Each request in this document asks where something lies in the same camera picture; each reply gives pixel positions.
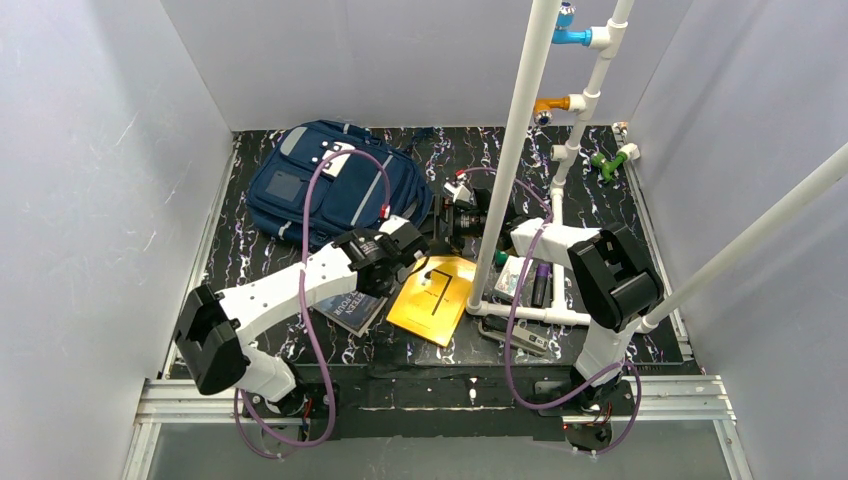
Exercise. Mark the purple marker pen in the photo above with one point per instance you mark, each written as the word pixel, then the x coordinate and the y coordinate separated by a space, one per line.
pixel 540 287

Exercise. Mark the orange pipe valve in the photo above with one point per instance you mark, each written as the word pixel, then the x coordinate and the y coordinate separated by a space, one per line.
pixel 544 107

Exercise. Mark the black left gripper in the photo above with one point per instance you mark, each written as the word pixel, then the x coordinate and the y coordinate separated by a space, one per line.
pixel 411 240

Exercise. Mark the black pen on notebook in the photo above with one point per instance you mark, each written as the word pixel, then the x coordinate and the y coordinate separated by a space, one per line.
pixel 437 283

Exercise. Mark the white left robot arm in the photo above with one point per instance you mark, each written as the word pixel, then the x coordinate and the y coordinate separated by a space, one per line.
pixel 215 330

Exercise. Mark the green pipe valve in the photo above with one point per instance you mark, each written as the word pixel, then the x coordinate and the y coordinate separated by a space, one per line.
pixel 607 167

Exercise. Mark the Nineteen Eighty-Four book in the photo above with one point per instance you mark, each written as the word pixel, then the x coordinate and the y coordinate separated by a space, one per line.
pixel 354 311

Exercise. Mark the white PVC pipe frame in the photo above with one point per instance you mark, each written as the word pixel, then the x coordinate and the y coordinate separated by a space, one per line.
pixel 606 40

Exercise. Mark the grey stapler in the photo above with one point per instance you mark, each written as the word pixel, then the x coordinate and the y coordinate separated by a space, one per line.
pixel 495 328

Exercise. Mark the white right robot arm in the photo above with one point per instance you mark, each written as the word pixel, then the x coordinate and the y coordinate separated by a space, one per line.
pixel 616 279

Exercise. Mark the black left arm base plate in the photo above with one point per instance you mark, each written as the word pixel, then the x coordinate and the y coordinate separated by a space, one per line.
pixel 307 400

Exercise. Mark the blue pipe valve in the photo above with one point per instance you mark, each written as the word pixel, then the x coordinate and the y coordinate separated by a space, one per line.
pixel 563 34

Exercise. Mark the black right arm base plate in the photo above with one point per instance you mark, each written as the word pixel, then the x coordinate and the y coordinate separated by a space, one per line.
pixel 597 403

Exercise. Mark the small green eraser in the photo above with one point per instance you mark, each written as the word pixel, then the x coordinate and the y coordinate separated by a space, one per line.
pixel 500 258

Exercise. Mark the aluminium rail frame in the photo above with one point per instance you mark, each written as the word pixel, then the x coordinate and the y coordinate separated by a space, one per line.
pixel 412 409

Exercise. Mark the navy blue student backpack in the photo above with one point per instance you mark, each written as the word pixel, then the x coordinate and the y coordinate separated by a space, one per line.
pixel 349 191

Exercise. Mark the white rectangular box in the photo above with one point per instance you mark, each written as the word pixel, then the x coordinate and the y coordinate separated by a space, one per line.
pixel 506 285

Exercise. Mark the yellow notebook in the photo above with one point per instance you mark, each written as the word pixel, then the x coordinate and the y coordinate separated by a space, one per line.
pixel 432 301

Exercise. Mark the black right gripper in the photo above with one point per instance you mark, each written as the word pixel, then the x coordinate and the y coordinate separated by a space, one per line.
pixel 470 220

